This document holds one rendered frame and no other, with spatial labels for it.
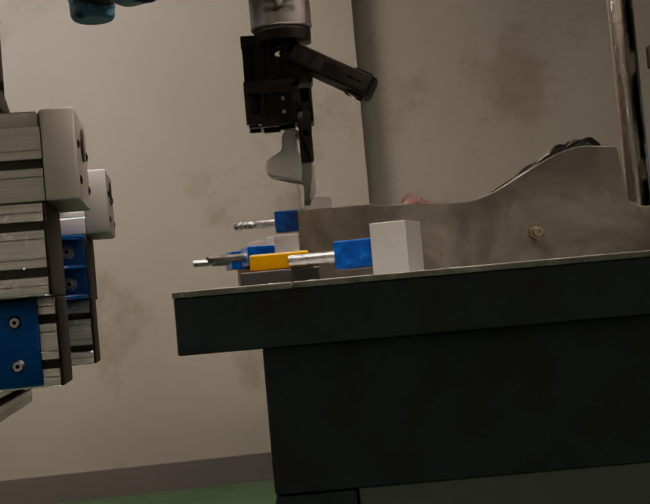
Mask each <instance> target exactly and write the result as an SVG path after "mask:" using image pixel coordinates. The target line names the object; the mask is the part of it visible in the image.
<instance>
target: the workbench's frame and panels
mask: <svg viewBox="0 0 650 504"><path fill-rule="evenodd" d="M174 312H175V324H176V336H177V348H178V355H179V356H188V355H199V354H210V353H221V352H233V351H244V350H255V349H263V360H264V372H265V384H266V395H267V407H268V418H269V430H270V442H271V453H272V465H273V476H274V488H275V494H276V495H277V496H276V504H650V257H643V258H632V259H621V260H609V261H598V262H587V263H575V264H564V265H553V266H542V267H530V268H519V269H508V270H496V271H485V272H474V273H462V274H451V275H440V276H428V277H417V278H406V279H395V280H383V281H372V282H361V283H349V284H338V285H327V286H315V287H304V288H293V289H282V290H270V291H259V292H248V293H236V294H225V295H214V296H202V297H191V298H180V299H175V300H174Z"/></svg>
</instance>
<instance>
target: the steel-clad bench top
mask: <svg viewBox="0 0 650 504"><path fill-rule="evenodd" d="M643 257H650V250H646V251H634V252H623V253H612V254H594V255H589V256H578V257H567V258H555V259H544V260H533V261H521V262H510V263H499V264H487V265H476V266H465V267H458V266H455V267H450V268H442V269H431V270H420V271H408V272H397V273H386V274H374V275H363V276H352V277H340V278H329V279H309V280H306V281H295V282H293V283H292V282H284V283H277V282H274V283H269V284H261V285H250V286H239V287H227V288H216V289H205V290H195V289H194V290H188V291H182V292H172V299H180V298H191V297H202V296H214V295H225V294H236V293H248V292H259V291H270V290H282V289H293V288H304V287H315V286H327V285H338V284H349V283H361V282H372V281H383V280H395V279H406V278H417V277H428V276H440V275H451V274H462V273H474V272H485V271H496V270H508V269H519V268H530V267H542V266H553V265H564V264H575V263H587V262H598V261H609V260H621V259H632V258H643Z"/></svg>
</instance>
